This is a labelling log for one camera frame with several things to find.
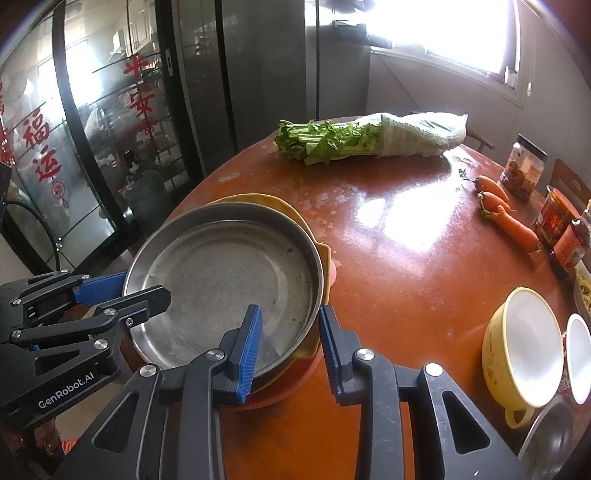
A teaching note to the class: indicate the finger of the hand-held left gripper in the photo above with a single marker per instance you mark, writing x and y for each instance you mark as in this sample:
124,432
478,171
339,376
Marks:
143,302
99,282

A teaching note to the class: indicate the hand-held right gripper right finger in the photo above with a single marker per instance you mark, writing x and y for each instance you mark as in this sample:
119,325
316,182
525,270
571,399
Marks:
330,350

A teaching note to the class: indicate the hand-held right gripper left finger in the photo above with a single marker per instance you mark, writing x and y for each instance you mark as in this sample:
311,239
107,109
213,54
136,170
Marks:
249,355

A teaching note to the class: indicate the pink plate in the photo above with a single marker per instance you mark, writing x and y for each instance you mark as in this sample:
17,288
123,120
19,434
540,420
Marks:
295,383

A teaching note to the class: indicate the round metal plate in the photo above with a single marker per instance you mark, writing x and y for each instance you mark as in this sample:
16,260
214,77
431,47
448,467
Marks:
217,277

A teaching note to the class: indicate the yellow shell-shaped plate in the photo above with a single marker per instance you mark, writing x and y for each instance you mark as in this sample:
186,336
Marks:
277,205

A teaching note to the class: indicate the stainless steel bowl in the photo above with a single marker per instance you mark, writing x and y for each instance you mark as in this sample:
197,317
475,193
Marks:
554,438

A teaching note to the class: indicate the white bowl red outside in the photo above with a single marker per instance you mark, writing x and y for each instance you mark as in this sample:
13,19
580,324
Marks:
579,355

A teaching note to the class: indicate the carrot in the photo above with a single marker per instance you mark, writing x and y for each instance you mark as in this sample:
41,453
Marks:
517,228
494,187
494,201

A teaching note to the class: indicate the celery in plastic bag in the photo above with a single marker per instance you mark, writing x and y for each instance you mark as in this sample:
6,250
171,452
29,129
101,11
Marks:
406,134

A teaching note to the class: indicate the sauce bottle orange cap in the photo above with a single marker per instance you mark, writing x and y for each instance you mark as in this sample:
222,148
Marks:
568,249

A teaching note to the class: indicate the wooden chair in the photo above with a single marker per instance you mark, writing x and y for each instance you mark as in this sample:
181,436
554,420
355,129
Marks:
572,182
480,138

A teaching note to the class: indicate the white dish with food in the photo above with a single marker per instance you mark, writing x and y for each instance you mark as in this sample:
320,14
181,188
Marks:
584,288

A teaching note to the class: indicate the red sauce jar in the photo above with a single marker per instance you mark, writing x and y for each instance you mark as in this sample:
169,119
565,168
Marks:
556,219

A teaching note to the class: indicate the grey refrigerator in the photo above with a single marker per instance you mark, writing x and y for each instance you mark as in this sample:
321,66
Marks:
268,69

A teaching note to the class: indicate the clear jar black lid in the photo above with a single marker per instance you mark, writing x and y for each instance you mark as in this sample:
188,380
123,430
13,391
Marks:
524,170

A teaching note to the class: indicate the window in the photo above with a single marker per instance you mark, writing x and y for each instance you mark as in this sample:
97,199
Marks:
438,32

